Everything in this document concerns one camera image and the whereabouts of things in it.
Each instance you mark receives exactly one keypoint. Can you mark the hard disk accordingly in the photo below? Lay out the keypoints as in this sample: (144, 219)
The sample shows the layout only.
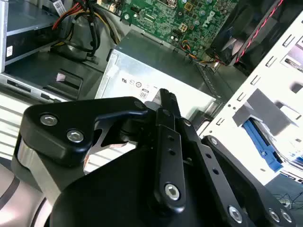
(260, 144)

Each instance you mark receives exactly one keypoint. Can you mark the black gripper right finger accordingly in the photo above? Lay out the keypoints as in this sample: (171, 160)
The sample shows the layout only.
(213, 165)

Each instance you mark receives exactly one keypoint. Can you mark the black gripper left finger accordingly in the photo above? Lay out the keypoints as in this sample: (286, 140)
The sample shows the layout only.
(59, 123)

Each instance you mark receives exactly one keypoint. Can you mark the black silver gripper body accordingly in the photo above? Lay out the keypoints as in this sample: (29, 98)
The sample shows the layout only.
(113, 196)

